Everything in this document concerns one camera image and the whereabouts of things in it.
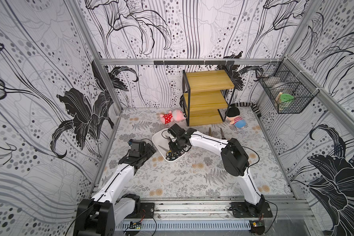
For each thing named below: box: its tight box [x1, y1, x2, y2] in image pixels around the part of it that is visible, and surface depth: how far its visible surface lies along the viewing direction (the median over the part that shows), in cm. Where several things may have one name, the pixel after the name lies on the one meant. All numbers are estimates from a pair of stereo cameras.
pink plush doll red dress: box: [156, 109, 187, 125], surface depth 109 cm
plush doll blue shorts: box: [226, 106, 247, 129], surface depth 108 cm
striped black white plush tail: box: [229, 102, 262, 118], surface depth 121 cm
